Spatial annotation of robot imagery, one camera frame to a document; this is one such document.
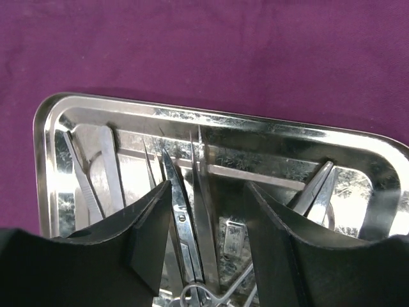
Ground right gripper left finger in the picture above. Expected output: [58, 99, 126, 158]
[1, 181, 172, 306]

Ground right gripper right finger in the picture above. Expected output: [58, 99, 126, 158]
[243, 183, 408, 306]

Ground pointed steel tweezers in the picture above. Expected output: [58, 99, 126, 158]
[189, 133, 220, 293]
[143, 141, 157, 189]

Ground steel serrated forceps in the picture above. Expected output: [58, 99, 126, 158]
[63, 131, 105, 224]

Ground purple cloth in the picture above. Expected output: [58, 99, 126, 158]
[1, 1, 408, 233]

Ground steel surgical scissors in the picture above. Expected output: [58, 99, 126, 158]
[159, 147, 224, 307]

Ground steel needle holder clamp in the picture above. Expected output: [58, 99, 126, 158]
[292, 161, 338, 230]

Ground steel instrument tray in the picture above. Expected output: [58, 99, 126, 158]
[34, 94, 408, 306]

